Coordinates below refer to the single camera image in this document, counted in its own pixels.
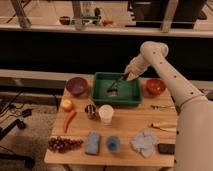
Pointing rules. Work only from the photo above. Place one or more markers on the white plastic cup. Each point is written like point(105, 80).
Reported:
point(106, 113)

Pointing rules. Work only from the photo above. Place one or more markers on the black rectangular block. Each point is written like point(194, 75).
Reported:
point(166, 148)

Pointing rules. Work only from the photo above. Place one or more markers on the blue sponge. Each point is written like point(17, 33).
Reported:
point(92, 143)

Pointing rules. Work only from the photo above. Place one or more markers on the orange carrot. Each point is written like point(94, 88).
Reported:
point(68, 119)

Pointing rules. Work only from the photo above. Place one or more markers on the bunch of dark grapes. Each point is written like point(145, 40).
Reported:
point(63, 145)

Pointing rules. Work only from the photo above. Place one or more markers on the small blue cup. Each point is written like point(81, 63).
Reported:
point(113, 144)

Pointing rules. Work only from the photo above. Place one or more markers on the purple bowl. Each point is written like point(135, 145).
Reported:
point(77, 86)

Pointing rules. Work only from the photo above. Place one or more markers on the black dish brush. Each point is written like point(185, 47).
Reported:
point(112, 91)

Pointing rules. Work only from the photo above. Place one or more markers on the metal fork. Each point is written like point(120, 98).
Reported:
point(162, 107)

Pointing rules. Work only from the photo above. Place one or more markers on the red background object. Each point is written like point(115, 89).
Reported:
point(108, 23)

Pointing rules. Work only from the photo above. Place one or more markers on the striped small cup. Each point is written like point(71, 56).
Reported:
point(91, 111)

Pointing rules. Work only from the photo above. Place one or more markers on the green background box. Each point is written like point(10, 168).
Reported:
point(87, 20)

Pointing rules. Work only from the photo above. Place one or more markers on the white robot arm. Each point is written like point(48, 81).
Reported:
point(194, 133)

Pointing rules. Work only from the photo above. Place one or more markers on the dark red background bowl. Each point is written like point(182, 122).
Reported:
point(64, 20)

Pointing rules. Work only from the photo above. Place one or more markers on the light blue cloth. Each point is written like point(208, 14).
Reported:
point(144, 143)

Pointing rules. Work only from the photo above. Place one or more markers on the yellow red apple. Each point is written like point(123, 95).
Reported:
point(66, 105)

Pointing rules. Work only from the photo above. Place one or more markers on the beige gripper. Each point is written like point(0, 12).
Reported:
point(136, 67)

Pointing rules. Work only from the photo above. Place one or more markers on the green plastic tray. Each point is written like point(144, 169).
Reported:
point(124, 93)

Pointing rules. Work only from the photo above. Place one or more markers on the wooden handled knife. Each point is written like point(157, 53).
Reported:
point(164, 127)

